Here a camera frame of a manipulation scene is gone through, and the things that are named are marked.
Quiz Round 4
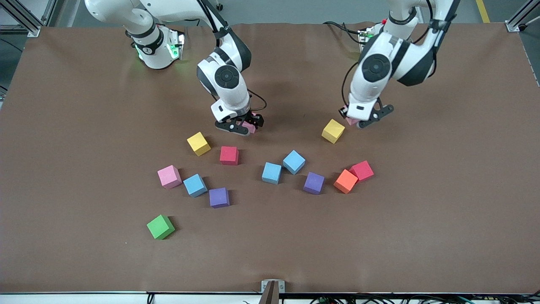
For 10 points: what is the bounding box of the white table edge rail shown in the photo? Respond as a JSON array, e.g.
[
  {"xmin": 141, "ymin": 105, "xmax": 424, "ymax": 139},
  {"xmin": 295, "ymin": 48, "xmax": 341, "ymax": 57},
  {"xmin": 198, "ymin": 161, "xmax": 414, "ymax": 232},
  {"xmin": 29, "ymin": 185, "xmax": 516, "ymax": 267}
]
[{"xmin": 0, "ymin": 292, "xmax": 540, "ymax": 304}]

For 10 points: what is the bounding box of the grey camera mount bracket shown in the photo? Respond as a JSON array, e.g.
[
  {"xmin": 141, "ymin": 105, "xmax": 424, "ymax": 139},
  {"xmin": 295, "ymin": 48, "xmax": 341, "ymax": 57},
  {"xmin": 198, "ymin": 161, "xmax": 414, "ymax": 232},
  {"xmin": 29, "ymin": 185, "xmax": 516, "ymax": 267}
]
[{"xmin": 259, "ymin": 280, "xmax": 286, "ymax": 304}]

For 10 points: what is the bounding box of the blue foam block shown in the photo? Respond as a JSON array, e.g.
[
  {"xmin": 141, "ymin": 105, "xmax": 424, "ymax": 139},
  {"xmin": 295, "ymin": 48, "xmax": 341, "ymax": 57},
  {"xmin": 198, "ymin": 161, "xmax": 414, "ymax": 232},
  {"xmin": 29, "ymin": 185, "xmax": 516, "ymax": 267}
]
[
  {"xmin": 183, "ymin": 174, "xmax": 208, "ymax": 198},
  {"xmin": 262, "ymin": 162, "xmax": 282, "ymax": 185},
  {"xmin": 283, "ymin": 150, "xmax": 306, "ymax": 175}
]

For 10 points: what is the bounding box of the brown table cover sheet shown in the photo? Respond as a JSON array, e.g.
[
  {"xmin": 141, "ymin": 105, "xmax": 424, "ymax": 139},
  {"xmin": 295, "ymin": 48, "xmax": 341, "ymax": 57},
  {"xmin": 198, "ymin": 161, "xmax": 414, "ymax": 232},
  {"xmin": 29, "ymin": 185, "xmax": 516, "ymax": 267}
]
[{"xmin": 0, "ymin": 21, "xmax": 540, "ymax": 295}]

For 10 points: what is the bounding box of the aluminium frame profile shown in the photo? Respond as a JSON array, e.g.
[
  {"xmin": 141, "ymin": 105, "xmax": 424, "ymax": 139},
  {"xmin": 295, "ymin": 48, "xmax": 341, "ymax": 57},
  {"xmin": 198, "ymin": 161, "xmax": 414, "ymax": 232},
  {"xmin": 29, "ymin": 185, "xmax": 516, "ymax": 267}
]
[
  {"xmin": 505, "ymin": 0, "xmax": 540, "ymax": 33},
  {"xmin": 0, "ymin": 0, "xmax": 59, "ymax": 38}
]

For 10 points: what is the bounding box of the black base cable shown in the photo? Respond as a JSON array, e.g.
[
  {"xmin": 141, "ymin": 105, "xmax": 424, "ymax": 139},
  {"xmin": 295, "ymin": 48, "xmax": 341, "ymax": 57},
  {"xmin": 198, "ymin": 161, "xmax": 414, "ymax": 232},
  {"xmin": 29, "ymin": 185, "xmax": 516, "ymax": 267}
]
[{"xmin": 323, "ymin": 21, "xmax": 365, "ymax": 45}]

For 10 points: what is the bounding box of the yellow foam block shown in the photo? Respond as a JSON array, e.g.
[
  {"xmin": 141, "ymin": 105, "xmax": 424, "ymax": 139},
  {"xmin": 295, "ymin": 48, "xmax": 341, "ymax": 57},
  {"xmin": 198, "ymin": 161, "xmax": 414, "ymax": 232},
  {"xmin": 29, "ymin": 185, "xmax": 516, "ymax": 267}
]
[
  {"xmin": 187, "ymin": 132, "xmax": 211, "ymax": 157},
  {"xmin": 321, "ymin": 119, "xmax": 346, "ymax": 144}
]

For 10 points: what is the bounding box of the red foam block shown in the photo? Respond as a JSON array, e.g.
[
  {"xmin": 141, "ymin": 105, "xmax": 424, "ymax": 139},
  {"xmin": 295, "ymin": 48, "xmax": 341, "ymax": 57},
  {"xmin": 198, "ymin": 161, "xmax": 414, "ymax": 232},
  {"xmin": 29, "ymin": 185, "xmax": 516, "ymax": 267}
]
[
  {"xmin": 220, "ymin": 146, "xmax": 239, "ymax": 166},
  {"xmin": 349, "ymin": 160, "xmax": 375, "ymax": 182}
]

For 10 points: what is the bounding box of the green foam block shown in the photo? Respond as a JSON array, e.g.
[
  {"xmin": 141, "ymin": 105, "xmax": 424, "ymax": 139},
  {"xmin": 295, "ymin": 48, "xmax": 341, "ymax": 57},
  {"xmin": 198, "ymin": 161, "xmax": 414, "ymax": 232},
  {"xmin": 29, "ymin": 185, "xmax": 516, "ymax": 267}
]
[{"xmin": 146, "ymin": 214, "xmax": 176, "ymax": 240}]

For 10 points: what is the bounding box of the purple foam block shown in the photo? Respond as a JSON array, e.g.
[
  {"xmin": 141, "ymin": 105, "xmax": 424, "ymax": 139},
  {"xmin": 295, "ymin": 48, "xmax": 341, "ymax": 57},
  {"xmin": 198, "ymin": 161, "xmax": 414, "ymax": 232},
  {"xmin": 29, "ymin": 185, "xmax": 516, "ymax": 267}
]
[
  {"xmin": 209, "ymin": 187, "xmax": 230, "ymax": 209},
  {"xmin": 303, "ymin": 172, "xmax": 325, "ymax": 195}
]

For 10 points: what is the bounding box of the orange foam block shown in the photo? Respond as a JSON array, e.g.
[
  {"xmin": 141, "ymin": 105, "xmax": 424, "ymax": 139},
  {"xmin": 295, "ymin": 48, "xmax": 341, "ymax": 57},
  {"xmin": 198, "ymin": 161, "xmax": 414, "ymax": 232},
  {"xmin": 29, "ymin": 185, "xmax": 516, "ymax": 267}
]
[{"xmin": 333, "ymin": 169, "xmax": 359, "ymax": 194}]

